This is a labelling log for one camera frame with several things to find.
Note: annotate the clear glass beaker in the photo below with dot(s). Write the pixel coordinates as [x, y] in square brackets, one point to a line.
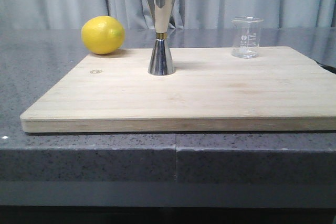
[246, 37]

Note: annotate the steel double jigger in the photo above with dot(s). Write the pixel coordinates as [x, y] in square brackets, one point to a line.
[161, 62]

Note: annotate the light wooden cutting board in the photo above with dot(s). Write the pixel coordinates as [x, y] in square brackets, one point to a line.
[210, 90]

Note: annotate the yellow lemon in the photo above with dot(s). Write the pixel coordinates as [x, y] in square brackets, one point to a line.
[102, 35]

